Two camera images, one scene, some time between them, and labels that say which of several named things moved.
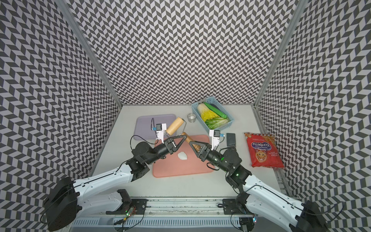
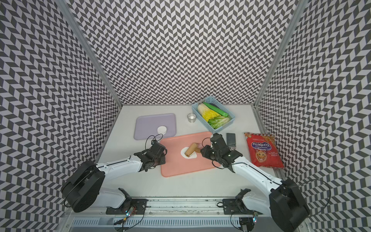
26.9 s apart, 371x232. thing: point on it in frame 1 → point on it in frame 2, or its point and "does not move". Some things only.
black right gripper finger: x=203 y=143 → x=208 y=155
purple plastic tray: x=145 y=125 does not move
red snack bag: x=263 y=151 does not move
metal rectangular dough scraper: x=231 y=139 does not move
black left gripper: x=174 y=147 → x=163 y=159
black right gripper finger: x=191 y=143 → x=206 y=151
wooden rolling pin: x=174 y=125 → x=192 y=149
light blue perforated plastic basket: x=212 y=100 does not move
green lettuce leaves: x=215 y=123 does not move
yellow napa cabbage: x=206 y=113 does not move
